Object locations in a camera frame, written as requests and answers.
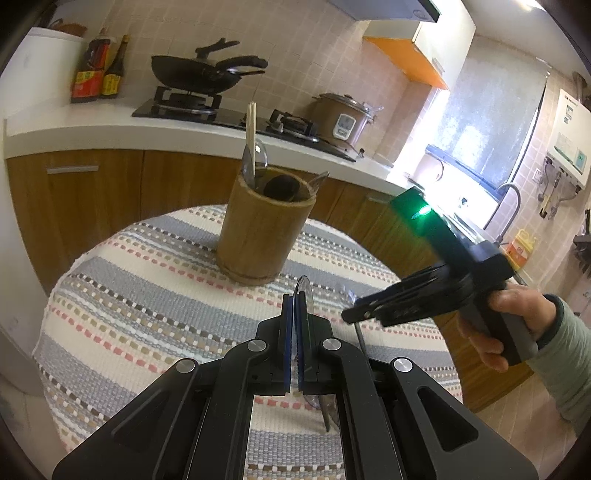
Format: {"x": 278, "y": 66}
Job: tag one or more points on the pink pot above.
{"x": 429, "y": 168}

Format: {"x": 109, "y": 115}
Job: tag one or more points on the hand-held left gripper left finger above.
{"x": 288, "y": 350}

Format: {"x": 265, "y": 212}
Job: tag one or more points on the wooden kitchen cabinet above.
{"x": 115, "y": 194}

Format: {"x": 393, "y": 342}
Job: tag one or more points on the white kitchen countertop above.
{"x": 92, "y": 122}

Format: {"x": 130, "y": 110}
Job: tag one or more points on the yellow label dark bottle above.
{"x": 113, "y": 81}

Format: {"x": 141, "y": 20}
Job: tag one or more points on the window roller blind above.
{"x": 494, "y": 120}

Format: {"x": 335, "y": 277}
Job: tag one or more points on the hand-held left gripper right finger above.
{"x": 301, "y": 355}

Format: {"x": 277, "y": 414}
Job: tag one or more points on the black wok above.
{"x": 194, "y": 76}

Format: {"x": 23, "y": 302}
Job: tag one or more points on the orange wall cabinet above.
{"x": 429, "y": 50}

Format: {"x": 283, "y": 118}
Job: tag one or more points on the person's right forearm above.
{"x": 568, "y": 369}

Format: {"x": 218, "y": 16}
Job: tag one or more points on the metal kitchen faucet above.
{"x": 516, "y": 196}

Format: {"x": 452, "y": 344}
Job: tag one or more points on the red label sauce bottle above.
{"x": 87, "y": 78}

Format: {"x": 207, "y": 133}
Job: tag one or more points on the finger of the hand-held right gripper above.
{"x": 397, "y": 314}
{"x": 406, "y": 286}

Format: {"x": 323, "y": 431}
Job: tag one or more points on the yellow dish soap bottle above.
{"x": 521, "y": 251}

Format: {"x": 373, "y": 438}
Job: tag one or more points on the black ladle spoon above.
{"x": 281, "y": 187}

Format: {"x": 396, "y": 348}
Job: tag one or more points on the bamboo utensil holder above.
{"x": 263, "y": 240}

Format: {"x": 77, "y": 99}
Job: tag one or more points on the range hood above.
{"x": 392, "y": 9}

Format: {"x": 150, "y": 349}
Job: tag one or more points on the brown rice cooker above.
{"x": 344, "y": 117}

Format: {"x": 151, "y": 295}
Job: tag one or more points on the person's right hand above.
{"x": 531, "y": 307}

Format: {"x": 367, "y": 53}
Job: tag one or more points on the striped woven tablecloth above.
{"x": 161, "y": 286}

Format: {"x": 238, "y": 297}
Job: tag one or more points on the black gas stove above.
{"x": 194, "y": 110}

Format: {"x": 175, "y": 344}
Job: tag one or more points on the white water heater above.
{"x": 572, "y": 134}

